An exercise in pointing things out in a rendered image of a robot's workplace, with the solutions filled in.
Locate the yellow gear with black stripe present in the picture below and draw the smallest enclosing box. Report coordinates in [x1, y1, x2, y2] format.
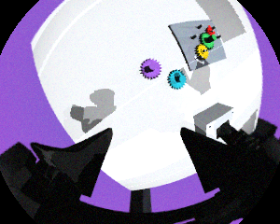
[196, 44, 208, 60]

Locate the purple gear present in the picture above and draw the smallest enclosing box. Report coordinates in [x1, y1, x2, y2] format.
[140, 59, 162, 79]

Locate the cyan gear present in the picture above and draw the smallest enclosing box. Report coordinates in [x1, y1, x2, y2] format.
[166, 70, 187, 90]

